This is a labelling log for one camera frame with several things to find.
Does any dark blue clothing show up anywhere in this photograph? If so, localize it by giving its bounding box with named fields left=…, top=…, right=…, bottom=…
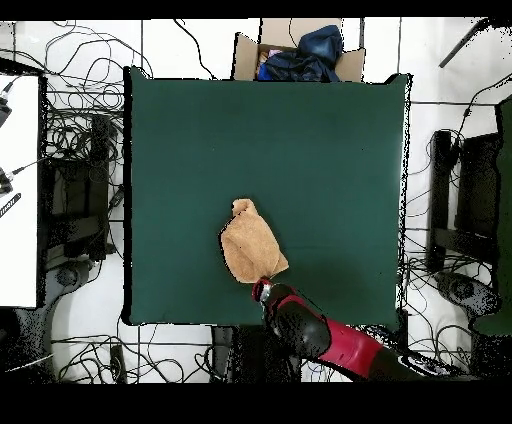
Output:
left=257, top=24, right=344, bottom=83

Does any dark metal rod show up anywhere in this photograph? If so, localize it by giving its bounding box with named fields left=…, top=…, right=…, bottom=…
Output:
left=438, top=17, right=501, bottom=69

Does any black equipment rack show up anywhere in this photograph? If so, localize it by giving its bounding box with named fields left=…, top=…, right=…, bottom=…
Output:
left=39, top=113, right=121, bottom=261

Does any brown cardboard box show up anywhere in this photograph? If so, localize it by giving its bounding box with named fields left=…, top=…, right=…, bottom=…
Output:
left=231, top=17, right=367, bottom=83

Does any green cloth on neighbouring table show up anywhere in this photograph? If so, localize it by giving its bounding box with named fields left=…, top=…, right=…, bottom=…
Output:
left=473, top=95, right=512, bottom=337

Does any white side table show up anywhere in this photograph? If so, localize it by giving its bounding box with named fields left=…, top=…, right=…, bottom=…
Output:
left=0, top=73, right=41, bottom=309

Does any orange terry towel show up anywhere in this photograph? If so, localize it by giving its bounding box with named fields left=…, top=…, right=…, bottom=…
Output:
left=218, top=198, right=290, bottom=285

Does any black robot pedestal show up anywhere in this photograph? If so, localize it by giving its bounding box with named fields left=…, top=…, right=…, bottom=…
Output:
left=211, top=325, right=305, bottom=383

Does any black metal frame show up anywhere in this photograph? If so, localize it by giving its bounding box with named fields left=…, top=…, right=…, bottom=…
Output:
left=426, top=129, right=503, bottom=273

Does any black power strip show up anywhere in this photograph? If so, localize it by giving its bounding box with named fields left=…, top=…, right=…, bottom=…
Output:
left=109, top=344, right=128, bottom=383

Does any dark green table cloth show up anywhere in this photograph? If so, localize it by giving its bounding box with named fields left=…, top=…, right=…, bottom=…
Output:
left=123, top=66, right=411, bottom=327

